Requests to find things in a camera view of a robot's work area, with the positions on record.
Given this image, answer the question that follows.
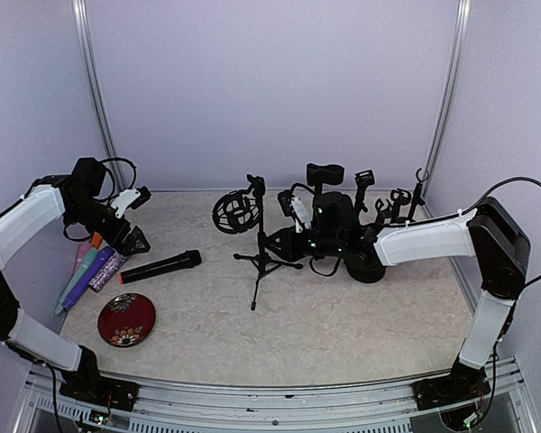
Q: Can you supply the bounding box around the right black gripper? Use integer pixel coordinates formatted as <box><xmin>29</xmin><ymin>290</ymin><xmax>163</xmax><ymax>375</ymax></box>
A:
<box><xmin>263</xmin><ymin>224</ymin><xmax>344</xmax><ymax>262</ymax></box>

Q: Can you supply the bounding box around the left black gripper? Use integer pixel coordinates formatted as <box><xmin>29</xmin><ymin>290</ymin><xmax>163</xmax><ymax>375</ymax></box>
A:
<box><xmin>66</xmin><ymin>196</ymin><xmax>151</xmax><ymax>255</ymax></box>

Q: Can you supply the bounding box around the glitter silver-head microphone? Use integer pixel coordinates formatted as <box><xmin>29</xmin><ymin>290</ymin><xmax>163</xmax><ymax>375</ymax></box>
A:
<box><xmin>88</xmin><ymin>253</ymin><xmax>128</xmax><ymax>292</ymax></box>

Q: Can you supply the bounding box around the purple-head microphone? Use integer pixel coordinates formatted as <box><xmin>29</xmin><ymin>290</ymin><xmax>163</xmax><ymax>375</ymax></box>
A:
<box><xmin>63</xmin><ymin>246</ymin><xmax>115</xmax><ymax>310</ymax></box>

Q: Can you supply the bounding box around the orange microphone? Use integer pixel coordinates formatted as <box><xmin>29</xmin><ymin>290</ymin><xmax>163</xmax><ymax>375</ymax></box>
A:
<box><xmin>91</xmin><ymin>233</ymin><xmax>103</xmax><ymax>249</ymax></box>

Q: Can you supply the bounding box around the teal microphone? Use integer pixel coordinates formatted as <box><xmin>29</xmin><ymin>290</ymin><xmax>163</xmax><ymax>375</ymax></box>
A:
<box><xmin>54</xmin><ymin>247</ymin><xmax>98</xmax><ymax>316</ymax></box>

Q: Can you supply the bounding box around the pink microphone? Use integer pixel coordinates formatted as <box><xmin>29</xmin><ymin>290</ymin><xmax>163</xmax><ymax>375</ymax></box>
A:
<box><xmin>74</xmin><ymin>243</ymin><xmax>91</xmax><ymax>272</ymax></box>

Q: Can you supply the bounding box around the black tripod stand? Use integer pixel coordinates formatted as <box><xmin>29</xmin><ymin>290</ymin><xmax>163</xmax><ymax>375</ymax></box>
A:
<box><xmin>212</xmin><ymin>173</ymin><xmax>304</xmax><ymax>311</ymax></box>

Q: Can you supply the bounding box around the black microphone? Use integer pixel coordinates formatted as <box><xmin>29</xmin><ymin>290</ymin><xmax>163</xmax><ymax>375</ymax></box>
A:
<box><xmin>118</xmin><ymin>250</ymin><xmax>202</xmax><ymax>284</ymax></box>

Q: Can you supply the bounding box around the black stand of teal microphone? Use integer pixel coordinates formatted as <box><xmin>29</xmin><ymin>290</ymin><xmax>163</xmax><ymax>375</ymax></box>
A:
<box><xmin>343</xmin><ymin>198</ymin><xmax>386</xmax><ymax>283</ymax></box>

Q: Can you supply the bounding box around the black stand of purple microphone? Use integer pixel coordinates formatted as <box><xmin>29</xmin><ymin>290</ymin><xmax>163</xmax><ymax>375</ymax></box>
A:
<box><xmin>353</xmin><ymin>170</ymin><xmax>375</xmax><ymax>217</ymax></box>

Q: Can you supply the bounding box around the black stand of pink microphone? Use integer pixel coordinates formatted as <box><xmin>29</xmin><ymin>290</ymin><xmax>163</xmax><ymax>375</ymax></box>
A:
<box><xmin>390</xmin><ymin>189</ymin><xmax>412</xmax><ymax>224</ymax></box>

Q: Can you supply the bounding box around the black stand of orange microphone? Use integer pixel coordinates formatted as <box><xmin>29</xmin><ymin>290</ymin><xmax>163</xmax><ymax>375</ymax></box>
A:
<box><xmin>408</xmin><ymin>168</ymin><xmax>429</xmax><ymax>221</ymax></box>

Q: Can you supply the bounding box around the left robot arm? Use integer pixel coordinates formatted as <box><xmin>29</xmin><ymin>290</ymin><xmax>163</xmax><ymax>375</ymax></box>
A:
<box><xmin>0</xmin><ymin>157</ymin><xmax>151</xmax><ymax>401</ymax></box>

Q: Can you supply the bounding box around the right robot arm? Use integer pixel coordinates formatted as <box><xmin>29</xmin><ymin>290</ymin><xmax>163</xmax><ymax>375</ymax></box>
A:
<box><xmin>267</xmin><ymin>190</ymin><xmax>530</xmax><ymax>401</ymax></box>

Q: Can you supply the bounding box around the red floral plate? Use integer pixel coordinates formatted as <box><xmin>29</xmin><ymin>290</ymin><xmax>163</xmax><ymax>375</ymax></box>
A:
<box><xmin>97</xmin><ymin>293</ymin><xmax>156</xmax><ymax>348</ymax></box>

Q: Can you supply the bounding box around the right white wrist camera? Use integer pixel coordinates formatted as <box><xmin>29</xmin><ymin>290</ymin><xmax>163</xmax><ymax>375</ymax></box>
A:
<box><xmin>278</xmin><ymin>190</ymin><xmax>311</xmax><ymax>234</ymax></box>

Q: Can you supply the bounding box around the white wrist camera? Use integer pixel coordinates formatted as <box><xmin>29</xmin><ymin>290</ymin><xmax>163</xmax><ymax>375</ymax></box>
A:
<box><xmin>278</xmin><ymin>190</ymin><xmax>311</xmax><ymax>234</ymax></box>
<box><xmin>109</xmin><ymin>186</ymin><xmax>151</xmax><ymax>218</ymax></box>

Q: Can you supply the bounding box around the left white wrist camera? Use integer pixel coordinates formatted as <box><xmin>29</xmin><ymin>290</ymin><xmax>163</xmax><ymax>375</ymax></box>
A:
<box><xmin>109</xmin><ymin>186</ymin><xmax>151</xmax><ymax>218</ymax></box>

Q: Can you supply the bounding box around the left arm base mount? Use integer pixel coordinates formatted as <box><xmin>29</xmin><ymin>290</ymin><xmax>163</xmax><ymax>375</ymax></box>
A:
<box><xmin>60</xmin><ymin>377</ymin><xmax>139</xmax><ymax>412</ymax></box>

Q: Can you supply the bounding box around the front aluminium rail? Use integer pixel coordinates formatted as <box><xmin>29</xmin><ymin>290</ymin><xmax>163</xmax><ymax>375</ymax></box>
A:
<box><xmin>13</xmin><ymin>358</ymin><xmax>541</xmax><ymax>432</ymax></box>

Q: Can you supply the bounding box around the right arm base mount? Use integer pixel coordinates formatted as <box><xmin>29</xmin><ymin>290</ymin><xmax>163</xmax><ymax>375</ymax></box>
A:
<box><xmin>412</xmin><ymin>375</ymin><xmax>491</xmax><ymax>410</ymax></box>

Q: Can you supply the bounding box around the right aluminium frame post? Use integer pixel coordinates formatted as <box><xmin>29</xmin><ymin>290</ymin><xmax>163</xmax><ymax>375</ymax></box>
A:
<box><xmin>422</xmin><ymin>0</ymin><xmax>472</xmax><ymax>198</ymax></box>

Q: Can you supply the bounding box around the aluminium frame post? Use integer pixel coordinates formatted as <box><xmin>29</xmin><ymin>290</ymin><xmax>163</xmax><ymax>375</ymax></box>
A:
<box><xmin>71</xmin><ymin>0</ymin><xmax>130</xmax><ymax>198</ymax></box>
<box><xmin>422</xmin><ymin>0</ymin><xmax>472</xmax><ymax>198</ymax></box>

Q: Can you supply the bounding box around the left aluminium frame post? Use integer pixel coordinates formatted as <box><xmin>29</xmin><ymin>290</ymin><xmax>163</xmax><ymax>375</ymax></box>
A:
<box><xmin>71</xmin><ymin>0</ymin><xmax>130</xmax><ymax>198</ymax></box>

